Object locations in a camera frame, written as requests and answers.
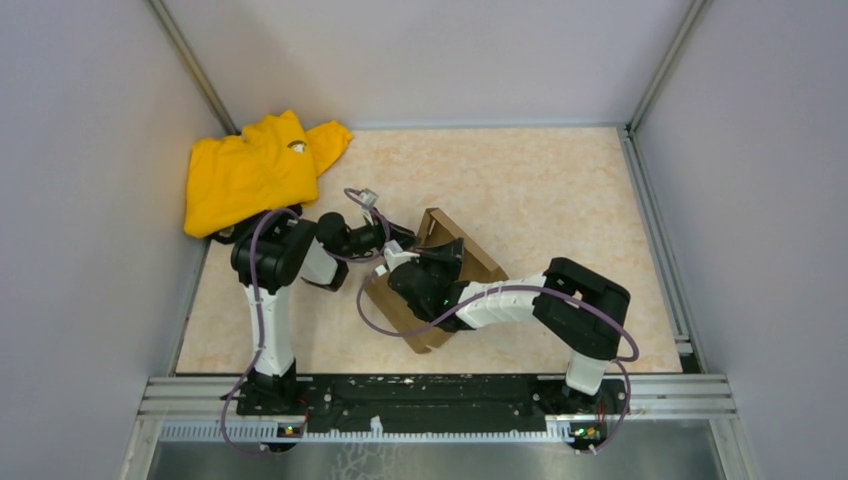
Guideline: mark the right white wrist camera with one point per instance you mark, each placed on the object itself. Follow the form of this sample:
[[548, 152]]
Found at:
[[393, 255]]

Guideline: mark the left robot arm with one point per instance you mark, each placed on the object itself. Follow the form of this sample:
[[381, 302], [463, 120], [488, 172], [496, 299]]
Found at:
[[268, 261]]

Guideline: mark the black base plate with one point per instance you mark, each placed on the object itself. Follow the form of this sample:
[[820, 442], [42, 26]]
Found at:
[[447, 403]]

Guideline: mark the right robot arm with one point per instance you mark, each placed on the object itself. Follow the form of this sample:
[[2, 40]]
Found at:
[[582, 308]]

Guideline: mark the black garment under shirt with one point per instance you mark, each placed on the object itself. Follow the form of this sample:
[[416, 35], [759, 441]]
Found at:
[[244, 229]]

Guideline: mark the brown cardboard box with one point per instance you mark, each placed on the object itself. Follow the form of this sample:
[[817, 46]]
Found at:
[[478, 266]]

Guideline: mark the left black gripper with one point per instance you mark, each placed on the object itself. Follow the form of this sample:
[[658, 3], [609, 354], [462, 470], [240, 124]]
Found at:
[[402, 235]]

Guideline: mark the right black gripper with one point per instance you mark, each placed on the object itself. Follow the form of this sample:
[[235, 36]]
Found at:
[[449, 254]]

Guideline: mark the yellow shirt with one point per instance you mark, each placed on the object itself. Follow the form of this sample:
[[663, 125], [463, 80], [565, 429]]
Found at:
[[271, 164]]

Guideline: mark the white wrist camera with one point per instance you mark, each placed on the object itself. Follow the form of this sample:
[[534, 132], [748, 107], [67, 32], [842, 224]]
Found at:
[[393, 255], [368, 200]]

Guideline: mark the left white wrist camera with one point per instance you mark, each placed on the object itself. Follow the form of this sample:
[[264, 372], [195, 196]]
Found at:
[[368, 200]]

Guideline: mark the aluminium frame rail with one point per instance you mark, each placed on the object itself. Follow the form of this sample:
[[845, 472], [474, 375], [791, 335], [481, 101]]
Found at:
[[195, 408]]

